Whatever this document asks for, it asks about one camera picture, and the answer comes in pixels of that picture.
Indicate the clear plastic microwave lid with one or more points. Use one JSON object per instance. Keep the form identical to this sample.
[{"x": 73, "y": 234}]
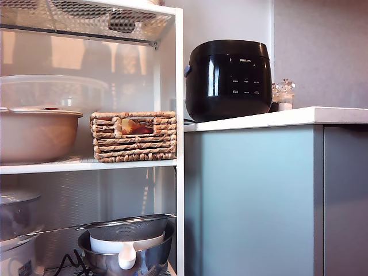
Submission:
[{"x": 43, "y": 92}]

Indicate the white metal shelf unit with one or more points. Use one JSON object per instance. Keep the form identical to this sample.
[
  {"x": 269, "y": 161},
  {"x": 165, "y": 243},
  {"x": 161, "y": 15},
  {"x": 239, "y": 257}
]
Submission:
[{"x": 179, "y": 86}]

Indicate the steel pot with glass lid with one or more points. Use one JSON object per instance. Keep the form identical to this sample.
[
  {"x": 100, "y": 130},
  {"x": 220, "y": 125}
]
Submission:
[{"x": 17, "y": 212}]

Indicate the orange red food packet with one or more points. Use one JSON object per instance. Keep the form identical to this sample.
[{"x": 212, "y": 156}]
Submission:
[{"x": 136, "y": 126}]

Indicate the woven wicker basket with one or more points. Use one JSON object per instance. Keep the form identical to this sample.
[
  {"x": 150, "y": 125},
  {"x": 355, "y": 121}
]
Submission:
[{"x": 132, "y": 146}]

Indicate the black Philips rice cooker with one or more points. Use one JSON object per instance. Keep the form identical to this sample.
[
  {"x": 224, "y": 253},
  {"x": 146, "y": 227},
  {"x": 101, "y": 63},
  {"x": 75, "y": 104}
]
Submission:
[{"x": 218, "y": 83}]

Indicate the teal kitchen cabinet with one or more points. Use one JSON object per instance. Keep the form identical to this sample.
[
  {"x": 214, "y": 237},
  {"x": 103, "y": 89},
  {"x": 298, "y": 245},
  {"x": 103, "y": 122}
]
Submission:
[{"x": 253, "y": 201}]

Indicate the clear pepper mill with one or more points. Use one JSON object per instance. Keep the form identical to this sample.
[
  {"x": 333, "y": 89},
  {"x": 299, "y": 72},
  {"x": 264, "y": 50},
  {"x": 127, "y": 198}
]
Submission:
[{"x": 276, "y": 99}]

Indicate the metal mesh sieve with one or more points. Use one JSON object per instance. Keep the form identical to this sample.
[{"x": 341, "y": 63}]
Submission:
[{"x": 129, "y": 228}]

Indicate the clear salt mill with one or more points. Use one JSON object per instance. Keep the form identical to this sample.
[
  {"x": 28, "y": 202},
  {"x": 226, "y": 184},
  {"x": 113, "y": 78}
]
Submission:
[{"x": 286, "y": 97}]

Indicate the stainless steel mixing bowl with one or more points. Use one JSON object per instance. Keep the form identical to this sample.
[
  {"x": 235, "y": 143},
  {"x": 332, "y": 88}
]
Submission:
[{"x": 155, "y": 258}]

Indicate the dark square container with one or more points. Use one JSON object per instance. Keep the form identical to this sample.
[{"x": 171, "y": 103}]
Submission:
[{"x": 122, "y": 21}]

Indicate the large beige plastic bowl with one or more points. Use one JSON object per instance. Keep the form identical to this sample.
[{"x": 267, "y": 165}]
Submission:
[{"x": 37, "y": 138}]

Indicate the dark round dish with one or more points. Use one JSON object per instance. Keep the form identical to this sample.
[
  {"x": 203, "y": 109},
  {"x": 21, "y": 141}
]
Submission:
[{"x": 80, "y": 7}]

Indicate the white electric cooker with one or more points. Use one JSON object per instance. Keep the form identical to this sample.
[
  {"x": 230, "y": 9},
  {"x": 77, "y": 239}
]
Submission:
[{"x": 17, "y": 258}]

